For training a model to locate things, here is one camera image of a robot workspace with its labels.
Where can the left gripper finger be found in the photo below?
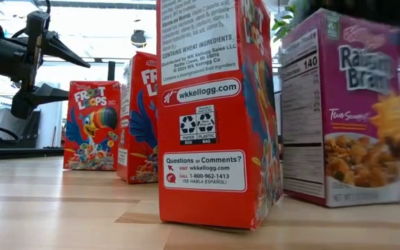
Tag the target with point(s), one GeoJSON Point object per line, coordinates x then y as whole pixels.
{"type": "Point", "coordinates": [61, 47]}
{"type": "Point", "coordinates": [37, 97]}

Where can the red Froot Loops cereal box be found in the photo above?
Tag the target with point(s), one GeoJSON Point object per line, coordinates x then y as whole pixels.
{"type": "Point", "coordinates": [137, 121]}
{"type": "Point", "coordinates": [203, 121]}
{"type": "Point", "coordinates": [92, 121]}

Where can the purple Raisin Bran cereal box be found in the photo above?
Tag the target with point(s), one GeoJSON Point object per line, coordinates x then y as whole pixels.
{"type": "Point", "coordinates": [342, 121]}

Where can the black round lamp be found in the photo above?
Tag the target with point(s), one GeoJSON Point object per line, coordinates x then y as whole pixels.
{"type": "Point", "coordinates": [138, 38]}

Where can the green leafy plant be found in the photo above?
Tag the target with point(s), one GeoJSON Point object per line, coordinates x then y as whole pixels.
{"type": "Point", "coordinates": [283, 31]}

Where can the wooden shelf black frame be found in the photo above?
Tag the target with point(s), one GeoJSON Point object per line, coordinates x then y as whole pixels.
{"type": "Point", "coordinates": [112, 71]}

